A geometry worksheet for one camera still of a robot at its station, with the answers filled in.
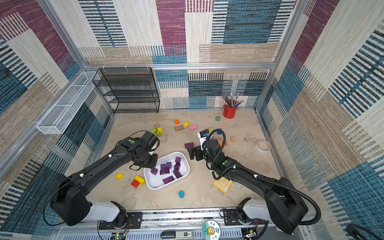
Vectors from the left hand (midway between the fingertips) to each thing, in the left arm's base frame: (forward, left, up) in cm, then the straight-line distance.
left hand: (154, 164), depth 81 cm
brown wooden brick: (+32, -11, -9) cm, 35 cm away
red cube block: (-6, +12, -10) cm, 17 cm away
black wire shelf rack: (+54, +24, +10) cm, 60 cm away
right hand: (+8, -23, +3) cm, 25 cm away
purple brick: (+18, -18, -9) cm, 27 cm away
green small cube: (+41, -39, -9) cm, 58 cm away
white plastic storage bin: (-5, +1, -11) cm, 12 cm away
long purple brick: (-5, -6, -9) cm, 12 cm away
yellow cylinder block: (-5, +9, -9) cm, 13 cm away
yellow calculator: (-8, -37, -10) cm, 39 cm away
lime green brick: (+29, +7, -8) cm, 31 cm away
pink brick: (+33, -21, -9) cm, 40 cm away
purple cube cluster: (+7, -11, -7) cm, 15 cm away
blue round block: (-12, -14, -10) cm, 21 cm away
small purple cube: (-1, +2, -7) cm, 7 cm away
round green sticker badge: (-29, -28, -2) cm, 40 cm away
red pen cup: (+45, -49, -8) cm, 67 cm away
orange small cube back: (+37, -9, -8) cm, 39 cm away
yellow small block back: (+36, -16, -9) cm, 40 cm away
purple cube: (+4, -6, -9) cm, 12 cm away
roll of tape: (+16, -66, -9) cm, 69 cm away
